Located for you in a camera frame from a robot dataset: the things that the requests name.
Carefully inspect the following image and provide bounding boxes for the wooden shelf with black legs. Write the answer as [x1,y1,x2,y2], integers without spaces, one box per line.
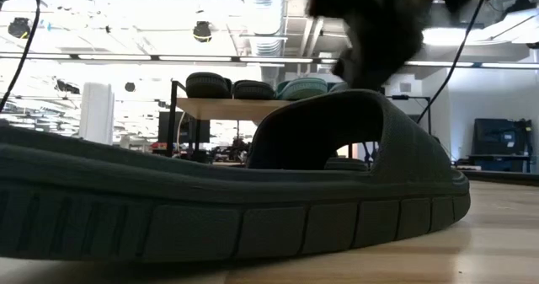
[166,79,434,163]

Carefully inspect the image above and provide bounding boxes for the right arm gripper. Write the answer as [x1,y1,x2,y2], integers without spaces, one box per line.
[309,0,494,91]

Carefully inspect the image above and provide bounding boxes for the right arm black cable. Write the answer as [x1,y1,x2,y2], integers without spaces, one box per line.
[416,0,488,125]

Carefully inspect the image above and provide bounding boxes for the black cabinet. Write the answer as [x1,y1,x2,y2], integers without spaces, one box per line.
[467,117,535,174]

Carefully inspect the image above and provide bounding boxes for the long ceiling light strip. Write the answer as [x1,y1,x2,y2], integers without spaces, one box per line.
[0,53,539,70]

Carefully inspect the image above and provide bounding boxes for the black background monitor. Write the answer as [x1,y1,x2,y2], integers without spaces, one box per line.
[157,110,211,145]

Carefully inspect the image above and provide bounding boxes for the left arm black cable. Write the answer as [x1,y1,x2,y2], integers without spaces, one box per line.
[0,0,41,113]

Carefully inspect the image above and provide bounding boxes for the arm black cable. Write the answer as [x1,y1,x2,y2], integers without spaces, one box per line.
[416,0,488,125]
[0,0,41,113]

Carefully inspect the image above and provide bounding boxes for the black rubber slide sandal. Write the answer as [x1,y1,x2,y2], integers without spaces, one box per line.
[0,88,472,263]
[184,72,233,99]
[231,79,278,101]

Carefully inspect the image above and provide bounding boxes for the black round ceiling speaker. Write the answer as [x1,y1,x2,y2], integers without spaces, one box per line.
[7,17,33,40]
[192,20,214,45]

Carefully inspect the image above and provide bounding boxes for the black aluminium table frame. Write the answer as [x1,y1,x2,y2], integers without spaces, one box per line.
[458,169,539,187]

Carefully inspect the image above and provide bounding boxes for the wide round silver duct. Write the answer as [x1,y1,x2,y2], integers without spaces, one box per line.
[239,0,288,92]

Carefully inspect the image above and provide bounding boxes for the white column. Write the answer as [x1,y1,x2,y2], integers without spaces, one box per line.
[79,80,116,145]

